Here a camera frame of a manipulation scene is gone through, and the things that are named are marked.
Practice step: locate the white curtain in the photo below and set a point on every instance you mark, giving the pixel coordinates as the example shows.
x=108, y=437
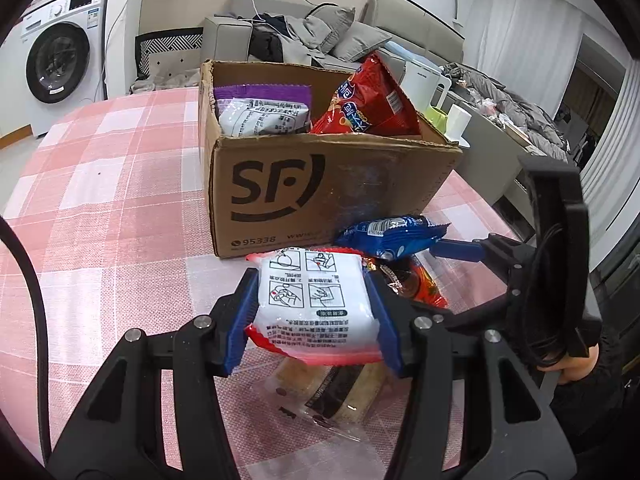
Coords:
x=520, y=25

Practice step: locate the green mug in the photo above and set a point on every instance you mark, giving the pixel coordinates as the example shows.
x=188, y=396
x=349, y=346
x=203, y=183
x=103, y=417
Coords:
x=436, y=117

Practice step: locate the clear sandwich cake packet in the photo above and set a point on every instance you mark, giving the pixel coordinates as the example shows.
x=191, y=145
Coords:
x=325, y=390

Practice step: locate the white washing machine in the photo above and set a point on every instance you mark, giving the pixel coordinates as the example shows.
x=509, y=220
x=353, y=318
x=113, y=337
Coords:
x=57, y=65

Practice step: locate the purple snack packet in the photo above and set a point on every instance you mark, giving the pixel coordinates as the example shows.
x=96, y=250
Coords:
x=270, y=94

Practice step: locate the grey pillow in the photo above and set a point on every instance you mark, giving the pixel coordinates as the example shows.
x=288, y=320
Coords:
x=360, y=42
x=327, y=22

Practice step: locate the white electric kettle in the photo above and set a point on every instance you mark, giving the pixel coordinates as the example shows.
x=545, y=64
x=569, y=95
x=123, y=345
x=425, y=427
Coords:
x=425, y=85

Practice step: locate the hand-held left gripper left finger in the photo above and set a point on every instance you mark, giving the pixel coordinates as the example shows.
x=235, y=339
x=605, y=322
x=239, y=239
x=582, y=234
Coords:
x=240, y=325

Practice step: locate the orange red cookie packet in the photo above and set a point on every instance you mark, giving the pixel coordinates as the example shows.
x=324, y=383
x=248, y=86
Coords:
x=420, y=285

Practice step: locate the person's right forearm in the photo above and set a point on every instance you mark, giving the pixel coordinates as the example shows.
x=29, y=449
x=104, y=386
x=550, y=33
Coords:
x=600, y=410

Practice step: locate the blue cookie packet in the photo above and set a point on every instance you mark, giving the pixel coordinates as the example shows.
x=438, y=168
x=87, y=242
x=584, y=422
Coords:
x=390, y=237

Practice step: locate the pink checked tablecloth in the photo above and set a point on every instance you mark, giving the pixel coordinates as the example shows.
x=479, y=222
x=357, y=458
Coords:
x=110, y=240

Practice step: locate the beige tumbler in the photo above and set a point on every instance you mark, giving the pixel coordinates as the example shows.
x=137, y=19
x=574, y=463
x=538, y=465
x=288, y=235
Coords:
x=457, y=122

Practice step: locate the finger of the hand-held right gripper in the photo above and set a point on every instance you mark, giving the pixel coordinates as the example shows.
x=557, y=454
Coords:
x=460, y=251
x=480, y=305

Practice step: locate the grey white snack packet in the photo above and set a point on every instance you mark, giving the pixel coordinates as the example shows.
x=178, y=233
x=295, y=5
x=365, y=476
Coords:
x=260, y=120

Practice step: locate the grey garment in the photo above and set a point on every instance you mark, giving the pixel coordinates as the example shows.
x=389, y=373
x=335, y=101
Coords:
x=300, y=35

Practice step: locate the black white patterned cushion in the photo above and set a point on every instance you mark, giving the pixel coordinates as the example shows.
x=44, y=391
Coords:
x=165, y=52

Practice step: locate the beige cloth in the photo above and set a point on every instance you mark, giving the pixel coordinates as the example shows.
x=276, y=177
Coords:
x=170, y=80

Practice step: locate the dark garment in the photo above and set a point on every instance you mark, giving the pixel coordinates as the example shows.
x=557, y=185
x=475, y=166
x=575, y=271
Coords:
x=265, y=42

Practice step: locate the blue folded blanket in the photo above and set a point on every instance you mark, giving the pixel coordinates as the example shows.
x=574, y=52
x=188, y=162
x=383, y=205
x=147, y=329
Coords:
x=400, y=50

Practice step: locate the red snack bag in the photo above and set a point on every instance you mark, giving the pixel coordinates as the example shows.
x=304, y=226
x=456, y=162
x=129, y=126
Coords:
x=370, y=105

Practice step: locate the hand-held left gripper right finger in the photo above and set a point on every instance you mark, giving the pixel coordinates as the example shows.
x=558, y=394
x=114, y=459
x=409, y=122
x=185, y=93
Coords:
x=385, y=325

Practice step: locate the grey down jacket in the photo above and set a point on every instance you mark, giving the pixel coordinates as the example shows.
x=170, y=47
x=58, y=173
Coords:
x=515, y=105

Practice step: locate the person's right hand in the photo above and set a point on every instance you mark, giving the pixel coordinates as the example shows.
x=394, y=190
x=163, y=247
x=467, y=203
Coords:
x=580, y=365

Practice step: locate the white red-edged snack packet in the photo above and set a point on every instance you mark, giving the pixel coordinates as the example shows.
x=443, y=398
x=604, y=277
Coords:
x=315, y=305

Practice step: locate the grey sofa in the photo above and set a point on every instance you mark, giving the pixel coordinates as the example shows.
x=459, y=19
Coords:
x=225, y=40

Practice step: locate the brown cardboard box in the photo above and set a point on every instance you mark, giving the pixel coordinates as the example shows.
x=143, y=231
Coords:
x=300, y=195

